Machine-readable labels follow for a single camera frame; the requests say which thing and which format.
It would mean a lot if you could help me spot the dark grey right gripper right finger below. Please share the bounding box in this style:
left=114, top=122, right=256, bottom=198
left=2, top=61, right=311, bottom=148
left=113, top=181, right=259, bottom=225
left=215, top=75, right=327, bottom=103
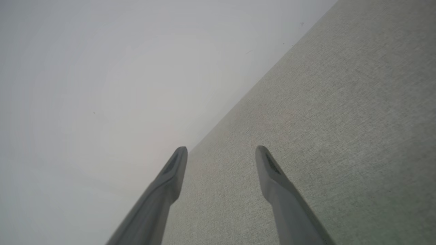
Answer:
left=255, top=145, right=336, bottom=245

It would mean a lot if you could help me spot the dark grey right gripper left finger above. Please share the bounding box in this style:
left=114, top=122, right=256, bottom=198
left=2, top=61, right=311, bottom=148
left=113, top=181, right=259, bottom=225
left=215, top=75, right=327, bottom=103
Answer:
left=106, top=146, right=188, bottom=245

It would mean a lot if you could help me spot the grey fabric sofa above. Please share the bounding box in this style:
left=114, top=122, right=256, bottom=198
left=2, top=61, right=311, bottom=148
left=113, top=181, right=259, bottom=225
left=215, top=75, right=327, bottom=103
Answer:
left=162, top=0, right=436, bottom=245

